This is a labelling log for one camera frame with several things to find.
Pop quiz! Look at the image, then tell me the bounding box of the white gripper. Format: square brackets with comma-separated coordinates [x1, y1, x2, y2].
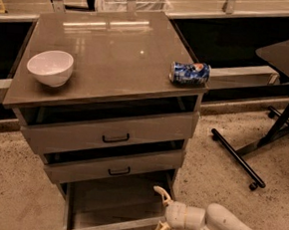
[153, 186, 187, 230]

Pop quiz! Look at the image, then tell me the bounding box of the grey drawer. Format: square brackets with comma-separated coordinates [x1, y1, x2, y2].
[21, 112, 199, 154]
[64, 170, 174, 230]
[44, 149, 184, 183]

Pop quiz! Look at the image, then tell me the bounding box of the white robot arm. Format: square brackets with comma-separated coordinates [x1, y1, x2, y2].
[153, 186, 253, 230]

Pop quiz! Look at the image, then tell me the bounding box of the grey drawer cabinet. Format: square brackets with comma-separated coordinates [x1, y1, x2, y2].
[0, 0, 214, 205]

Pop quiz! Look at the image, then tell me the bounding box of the blue crushed soda can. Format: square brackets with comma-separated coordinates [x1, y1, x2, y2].
[169, 62, 211, 86]

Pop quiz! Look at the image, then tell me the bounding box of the white ceramic bowl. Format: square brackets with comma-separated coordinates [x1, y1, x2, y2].
[26, 50, 74, 87]

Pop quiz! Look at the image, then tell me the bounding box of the black rolling side table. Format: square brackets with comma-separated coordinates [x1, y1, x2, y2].
[211, 40, 289, 190]

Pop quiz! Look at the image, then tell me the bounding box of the white wire basket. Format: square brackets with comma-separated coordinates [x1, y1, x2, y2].
[95, 0, 172, 12]

